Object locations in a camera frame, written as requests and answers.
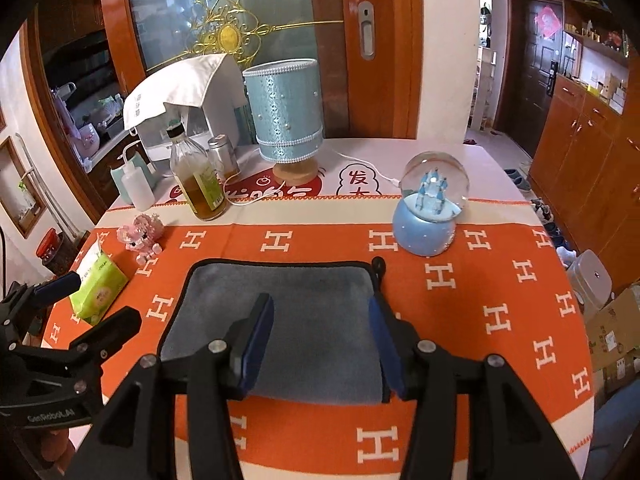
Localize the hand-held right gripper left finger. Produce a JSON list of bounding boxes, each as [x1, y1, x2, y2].
[[65, 293, 276, 480]]

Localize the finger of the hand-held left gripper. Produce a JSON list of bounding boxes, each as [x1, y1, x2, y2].
[[0, 271, 84, 352], [10, 308, 143, 397]]

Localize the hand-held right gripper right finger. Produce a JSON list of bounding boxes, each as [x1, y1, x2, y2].
[[369, 296, 572, 480]]

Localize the grey towel with black edge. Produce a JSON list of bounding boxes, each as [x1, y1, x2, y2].
[[159, 259, 389, 406]]

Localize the green tissue packet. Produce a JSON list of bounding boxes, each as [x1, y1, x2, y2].
[[69, 232, 130, 325]]

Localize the pink block toy figure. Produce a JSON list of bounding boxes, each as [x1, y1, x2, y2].
[[116, 213, 164, 266]]

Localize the orange patterned blanket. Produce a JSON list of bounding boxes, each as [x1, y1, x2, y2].
[[42, 195, 597, 480]]

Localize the blue snow globe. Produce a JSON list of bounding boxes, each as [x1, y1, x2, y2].
[[392, 151, 472, 258]]

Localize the pale green cup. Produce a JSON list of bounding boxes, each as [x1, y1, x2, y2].
[[110, 159, 157, 206]]

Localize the white squeeze bottle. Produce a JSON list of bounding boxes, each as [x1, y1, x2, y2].
[[117, 142, 156, 212]]

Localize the glass oil bottle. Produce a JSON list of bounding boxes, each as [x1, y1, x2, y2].
[[168, 124, 229, 222]]

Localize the glass shaker with metal lid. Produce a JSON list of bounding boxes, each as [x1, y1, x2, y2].
[[207, 135, 242, 184]]

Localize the white printed tablecloth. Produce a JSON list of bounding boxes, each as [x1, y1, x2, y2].
[[106, 137, 532, 211]]

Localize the pile of shoes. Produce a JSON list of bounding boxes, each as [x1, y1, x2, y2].
[[530, 197, 577, 267]]

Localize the pair of blue slippers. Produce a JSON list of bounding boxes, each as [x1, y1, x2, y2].
[[503, 167, 534, 192]]

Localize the white plastic stool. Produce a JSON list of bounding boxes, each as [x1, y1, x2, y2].
[[565, 249, 614, 319]]

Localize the white folded cloth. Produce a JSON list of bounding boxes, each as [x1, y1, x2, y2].
[[122, 54, 232, 129]]

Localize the cardboard box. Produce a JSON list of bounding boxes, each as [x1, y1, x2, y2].
[[581, 285, 640, 397]]

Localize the blue table lamp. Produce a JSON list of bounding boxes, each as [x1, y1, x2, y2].
[[242, 58, 327, 187]]

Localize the white countertop appliance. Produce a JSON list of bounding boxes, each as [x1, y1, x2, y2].
[[134, 55, 251, 177]]

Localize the blue trousers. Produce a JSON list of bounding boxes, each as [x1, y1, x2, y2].
[[589, 374, 640, 480]]

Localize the wooden cabinet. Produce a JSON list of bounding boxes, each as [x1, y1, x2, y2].
[[529, 74, 640, 292]]

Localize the white shoe rack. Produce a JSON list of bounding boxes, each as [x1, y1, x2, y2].
[[469, 45, 499, 131]]

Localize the wooden door with glass pane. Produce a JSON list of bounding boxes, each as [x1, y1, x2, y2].
[[97, 0, 425, 142]]

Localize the dark entry door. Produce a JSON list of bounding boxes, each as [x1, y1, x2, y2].
[[516, 0, 567, 145]]

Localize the red door decoration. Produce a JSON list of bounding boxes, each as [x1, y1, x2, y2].
[[533, 5, 564, 41]]

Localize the silver door handle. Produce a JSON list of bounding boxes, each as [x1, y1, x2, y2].
[[357, 1, 377, 61]]

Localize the wooden wall shelf with goods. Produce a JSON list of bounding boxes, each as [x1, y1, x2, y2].
[[556, 0, 640, 117]]

